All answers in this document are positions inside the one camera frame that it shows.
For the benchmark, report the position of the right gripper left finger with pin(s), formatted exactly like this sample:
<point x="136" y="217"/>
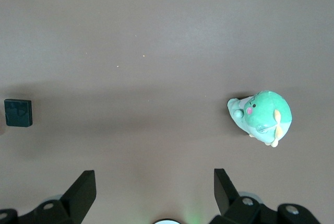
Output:
<point x="78" y="195"/>

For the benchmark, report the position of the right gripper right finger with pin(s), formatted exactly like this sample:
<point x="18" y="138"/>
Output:
<point x="224" y="192"/>

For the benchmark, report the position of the black phone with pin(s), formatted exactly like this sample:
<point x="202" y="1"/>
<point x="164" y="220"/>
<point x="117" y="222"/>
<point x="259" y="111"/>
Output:
<point x="18" y="113"/>

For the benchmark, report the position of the green dinosaur plush toy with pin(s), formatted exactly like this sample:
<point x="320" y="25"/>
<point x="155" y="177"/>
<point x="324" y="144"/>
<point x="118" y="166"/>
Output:
<point x="263" y="114"/>

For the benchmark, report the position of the brown table cover sheet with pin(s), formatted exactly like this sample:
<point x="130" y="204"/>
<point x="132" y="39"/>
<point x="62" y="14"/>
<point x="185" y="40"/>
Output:
<point x="156" y="38"/>

